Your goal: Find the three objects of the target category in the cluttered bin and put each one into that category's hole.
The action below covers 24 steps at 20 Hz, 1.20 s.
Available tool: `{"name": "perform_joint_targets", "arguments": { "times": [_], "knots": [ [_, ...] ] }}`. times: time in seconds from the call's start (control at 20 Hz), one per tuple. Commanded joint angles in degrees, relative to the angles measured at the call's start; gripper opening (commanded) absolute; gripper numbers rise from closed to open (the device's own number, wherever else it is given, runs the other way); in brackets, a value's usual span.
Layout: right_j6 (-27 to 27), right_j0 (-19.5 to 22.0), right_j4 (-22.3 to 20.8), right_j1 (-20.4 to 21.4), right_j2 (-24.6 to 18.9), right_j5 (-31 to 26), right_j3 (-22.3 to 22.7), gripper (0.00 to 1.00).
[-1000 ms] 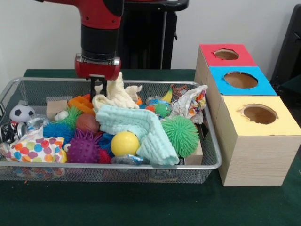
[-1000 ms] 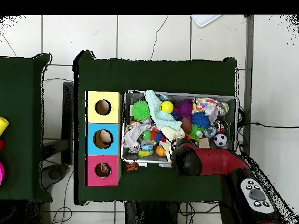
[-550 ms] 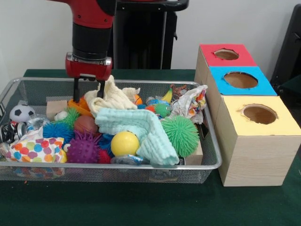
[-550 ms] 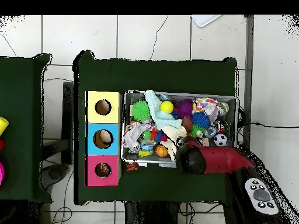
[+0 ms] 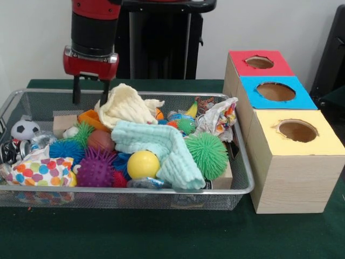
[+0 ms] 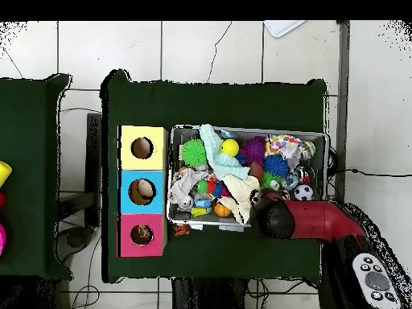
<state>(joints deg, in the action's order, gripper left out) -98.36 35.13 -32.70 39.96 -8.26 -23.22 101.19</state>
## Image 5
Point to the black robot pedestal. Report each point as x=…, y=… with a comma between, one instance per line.
x=161, y=48

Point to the small soccer ball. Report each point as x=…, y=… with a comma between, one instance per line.
x=25, y=129

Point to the mint green waffle cloth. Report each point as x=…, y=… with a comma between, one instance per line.
x=175, y=151

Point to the brown toy football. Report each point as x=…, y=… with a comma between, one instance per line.
x=101, y=140

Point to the black upright panel stand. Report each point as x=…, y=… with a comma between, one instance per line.
x=331, y=54

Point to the plain blue spiky ball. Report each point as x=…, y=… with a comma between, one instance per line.
x=66, y=149

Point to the green spiky ball with eyes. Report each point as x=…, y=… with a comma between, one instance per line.
x=83, y=132

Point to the smooth yellow ball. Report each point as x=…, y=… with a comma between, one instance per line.
x=143, y=164

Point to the wooden box with three holes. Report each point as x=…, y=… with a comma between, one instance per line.
x=296, y=183

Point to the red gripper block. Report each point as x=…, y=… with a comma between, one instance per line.
x=91, y=67

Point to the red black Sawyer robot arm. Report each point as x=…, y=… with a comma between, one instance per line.
x=94, y=29

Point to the purple spiky toy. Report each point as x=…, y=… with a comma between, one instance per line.
x=95, y=170

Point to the clear mesh bin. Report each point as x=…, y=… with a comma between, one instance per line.
x=242, y=172

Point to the dark green tablecloth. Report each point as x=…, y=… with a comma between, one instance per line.
x=161, y=234

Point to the plain green spiky ball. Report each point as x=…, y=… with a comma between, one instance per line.
x=207, y=155

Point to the multicoloured patterned cloth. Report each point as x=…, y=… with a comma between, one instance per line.
x=40, y=170

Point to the cream waffle cloth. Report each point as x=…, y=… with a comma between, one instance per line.
x=126, y=108

